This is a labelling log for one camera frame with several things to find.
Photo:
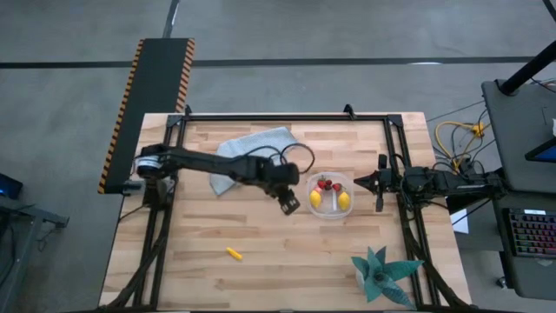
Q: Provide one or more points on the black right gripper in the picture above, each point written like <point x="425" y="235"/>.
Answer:
<point x="382" y="182"/>

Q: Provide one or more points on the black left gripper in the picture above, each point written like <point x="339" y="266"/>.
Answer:
<point x="286" y="202"/>

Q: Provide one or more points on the yellow toy lemon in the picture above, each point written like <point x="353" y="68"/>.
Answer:
<point x="344" y="200"/>
<point x="315" y="198"/>

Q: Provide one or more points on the clear plastic tupperware container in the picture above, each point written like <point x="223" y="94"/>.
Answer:
<point x="330" y="213"/>

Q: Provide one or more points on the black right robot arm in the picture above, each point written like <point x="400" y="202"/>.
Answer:
<point x="447" y="184"/>

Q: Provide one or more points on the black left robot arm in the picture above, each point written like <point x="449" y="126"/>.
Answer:
<point x="204" y="161"/>

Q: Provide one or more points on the elongated yellow toy produce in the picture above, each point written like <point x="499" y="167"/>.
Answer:
<point x="234" y="253"/>

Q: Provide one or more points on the grey-blue waffle cloth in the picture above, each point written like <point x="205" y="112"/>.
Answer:
<point x="260" y="139"/>

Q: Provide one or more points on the teal artificial plant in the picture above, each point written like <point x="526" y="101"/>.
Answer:
<point x="382" y="276"/>

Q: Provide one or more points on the white paper sheet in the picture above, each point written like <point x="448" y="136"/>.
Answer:
<point x="460" y="221"/>

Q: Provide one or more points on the grey desk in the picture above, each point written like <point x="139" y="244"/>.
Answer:
<point x="517" y="130"/>

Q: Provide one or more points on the black caster wheel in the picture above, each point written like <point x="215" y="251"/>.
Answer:
<point x="501" y="282"/>

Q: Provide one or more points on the backlit black keyboard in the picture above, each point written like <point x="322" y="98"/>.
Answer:
<point x="532" y="232"/>

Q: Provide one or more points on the black mat hazard-striped edges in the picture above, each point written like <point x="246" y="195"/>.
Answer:
<point x="156" y="87"/>

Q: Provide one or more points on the blue-screen tablet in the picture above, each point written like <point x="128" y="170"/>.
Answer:
<point x="545" y="153"/>

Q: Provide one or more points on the grey keyboard tray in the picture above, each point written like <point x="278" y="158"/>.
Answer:
<point x="530" y="274"/>

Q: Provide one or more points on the black pole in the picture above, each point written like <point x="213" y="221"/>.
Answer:
<point x="525" y="69"/>

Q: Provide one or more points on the grey metal stand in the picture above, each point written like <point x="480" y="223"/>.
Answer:
<point x="26" y="213"/>

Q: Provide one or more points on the black device blue light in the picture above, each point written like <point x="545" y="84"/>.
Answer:
<point x="8" y="187"/>

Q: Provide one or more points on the black aluminium rig frame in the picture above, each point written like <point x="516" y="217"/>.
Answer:
<point x="282" y="117"/>

